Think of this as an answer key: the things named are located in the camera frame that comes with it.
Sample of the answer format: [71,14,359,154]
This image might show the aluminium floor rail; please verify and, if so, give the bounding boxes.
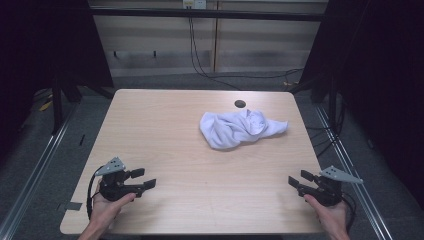
[314,104,395,240]
[0,102,80,240]

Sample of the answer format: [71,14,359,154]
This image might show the white printed towel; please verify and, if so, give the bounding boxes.
[198,108,290,151]

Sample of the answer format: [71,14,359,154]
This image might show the black curtain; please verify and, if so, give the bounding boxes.
[288,0,424,211]
[0,0,115,168]

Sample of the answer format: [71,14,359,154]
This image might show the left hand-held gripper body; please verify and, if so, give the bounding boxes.
[94,157,138,203]

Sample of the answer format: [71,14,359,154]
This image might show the black floor cables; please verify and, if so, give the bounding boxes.
[305,93,347,158]

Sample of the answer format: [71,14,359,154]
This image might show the black horizontal frame bar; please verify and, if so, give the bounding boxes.
[89,7,328,23]

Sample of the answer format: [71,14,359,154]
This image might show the left hand-held gripper black cable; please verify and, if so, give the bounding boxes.
[86,165,105,221]

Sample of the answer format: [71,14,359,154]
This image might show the yellow object on floor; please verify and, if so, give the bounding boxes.
[38,99,54,113]

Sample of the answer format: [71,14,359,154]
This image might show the person's left hand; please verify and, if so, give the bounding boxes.
[89,179,137,232]

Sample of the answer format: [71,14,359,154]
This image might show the grey tape strip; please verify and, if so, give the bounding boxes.
[56,201,84,213]

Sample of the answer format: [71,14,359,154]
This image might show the black wall cable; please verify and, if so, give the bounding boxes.
[188,8,305,92]

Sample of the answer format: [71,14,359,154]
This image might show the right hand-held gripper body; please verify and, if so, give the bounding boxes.
[301,165,364,207]

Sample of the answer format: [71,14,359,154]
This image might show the white wall socket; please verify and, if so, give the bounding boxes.
[181,0,208,10]

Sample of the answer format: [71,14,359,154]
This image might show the black metal stand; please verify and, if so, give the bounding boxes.
[50,75,84,136]

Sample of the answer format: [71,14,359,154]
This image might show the person's right hand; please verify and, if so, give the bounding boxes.
[302,193,350,235]

